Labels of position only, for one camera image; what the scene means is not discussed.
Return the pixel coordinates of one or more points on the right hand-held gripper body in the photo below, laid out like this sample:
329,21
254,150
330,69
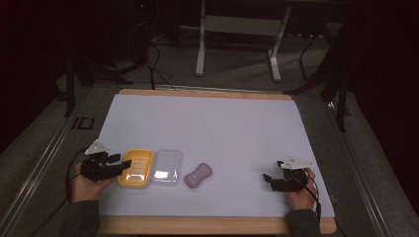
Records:
291,181

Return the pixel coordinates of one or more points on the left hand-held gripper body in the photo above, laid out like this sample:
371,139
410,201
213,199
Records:
95,169

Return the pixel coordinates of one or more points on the yellow soap dish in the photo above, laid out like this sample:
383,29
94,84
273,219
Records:
136,168

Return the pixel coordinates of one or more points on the pink soap bar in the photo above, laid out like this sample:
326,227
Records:
198,175

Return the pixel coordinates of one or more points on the person's right hand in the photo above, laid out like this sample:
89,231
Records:
301,197

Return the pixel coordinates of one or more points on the clear plastic lid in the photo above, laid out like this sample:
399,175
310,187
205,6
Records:
166,168

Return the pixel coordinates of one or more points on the white table mat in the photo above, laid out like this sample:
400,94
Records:
214,131

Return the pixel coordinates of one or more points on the black metal stand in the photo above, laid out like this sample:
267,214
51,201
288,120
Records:
341,92

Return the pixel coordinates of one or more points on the metal floor rail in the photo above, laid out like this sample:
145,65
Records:
39,164
359,171

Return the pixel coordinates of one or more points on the white metal table frame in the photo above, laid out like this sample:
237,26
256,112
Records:
237,25

